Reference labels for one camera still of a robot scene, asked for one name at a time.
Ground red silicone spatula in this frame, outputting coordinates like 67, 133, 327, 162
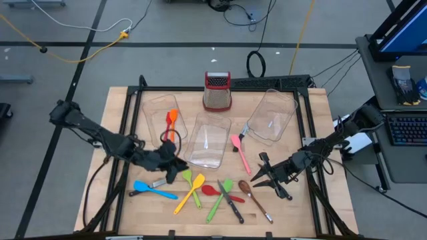
163, 111, 173, 141

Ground grey computer cart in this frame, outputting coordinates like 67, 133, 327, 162
355, 35, 427, 193

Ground black backlit keyboard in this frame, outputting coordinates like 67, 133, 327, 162
386, 113, 427, 147

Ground black looped cable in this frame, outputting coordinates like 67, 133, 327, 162
222, 0, 278, 33

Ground long black floor cable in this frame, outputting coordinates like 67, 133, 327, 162
333, 159, 427, 219

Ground green silicone spatula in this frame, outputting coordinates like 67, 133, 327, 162
205, 178, 234, 224

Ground light green silicone spoon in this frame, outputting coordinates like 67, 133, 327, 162
181, 169, 203, 210

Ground all-black knife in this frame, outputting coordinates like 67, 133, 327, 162
274, 185, 294, 201

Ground white box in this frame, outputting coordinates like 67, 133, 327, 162
333, 115, 373, 154

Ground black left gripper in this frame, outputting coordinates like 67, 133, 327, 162
135, 140, 189, 185

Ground blue silicone spatula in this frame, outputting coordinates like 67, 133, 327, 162
133, 180, 179, 201

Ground red steel box grater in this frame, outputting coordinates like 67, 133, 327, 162
202, 71, 233, 113

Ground grey furniture foot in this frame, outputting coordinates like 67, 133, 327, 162
3, 0, 67, 8
0, 75, 34, 85

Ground black perforated housing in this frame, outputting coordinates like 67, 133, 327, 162
231, 74, 313, 91

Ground black power cable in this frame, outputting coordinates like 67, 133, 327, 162
128, 0, 153, 33

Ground blue white container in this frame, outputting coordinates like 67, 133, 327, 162
416, 75, 427, 101

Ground red silicone spoon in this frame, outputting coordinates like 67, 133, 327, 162
201, 185, 246, 204

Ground white cable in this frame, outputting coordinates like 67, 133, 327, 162
31, 0, 133, 33

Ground black arm base cable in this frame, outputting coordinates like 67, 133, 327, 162
81, 156, 113, 227

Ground clear plastic bin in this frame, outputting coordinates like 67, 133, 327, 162
183, 112, 233, 170
246, 88, 299, 145
142, 94, 189, 149

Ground black computer monitor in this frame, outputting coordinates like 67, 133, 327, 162
368, 0, 427, 63

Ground thin black cable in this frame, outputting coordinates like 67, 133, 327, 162
322, 53, 361, 88
326, 56, 363, 97
312, 49, 360, 79

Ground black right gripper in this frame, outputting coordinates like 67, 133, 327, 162
250, 151, 306, 189

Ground black caster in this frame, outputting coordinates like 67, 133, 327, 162
0, 102, 13, 120

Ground small black-handled paring knife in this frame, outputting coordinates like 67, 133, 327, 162
232, 122, 250, 153

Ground yellow silicone spatula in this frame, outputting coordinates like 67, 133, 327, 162
173, 173, 206, 215

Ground grey black work gloves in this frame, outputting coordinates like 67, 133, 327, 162
386, 65, 421, 107

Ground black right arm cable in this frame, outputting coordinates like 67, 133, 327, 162
313, 152, 335, 176

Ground black coiled cable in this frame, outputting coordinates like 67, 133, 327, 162
246, 0, 275, 79

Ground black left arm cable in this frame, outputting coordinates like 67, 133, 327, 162
159, 129, 183, 157

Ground yellow extension cable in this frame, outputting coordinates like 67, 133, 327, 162
0, 13, 129, 64

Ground pink silicone spatula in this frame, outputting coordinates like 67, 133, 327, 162
230, 134, 253, 176

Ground black round device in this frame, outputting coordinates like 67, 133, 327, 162
207, 0, 232, 13

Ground brown wooden spoon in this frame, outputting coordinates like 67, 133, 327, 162
238, 179, 274, 224

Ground black aluminium frame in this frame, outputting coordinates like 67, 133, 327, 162
79, 74, 360, 240

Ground orange silicone spatula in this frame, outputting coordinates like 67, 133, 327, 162
169, 109, 179, 143

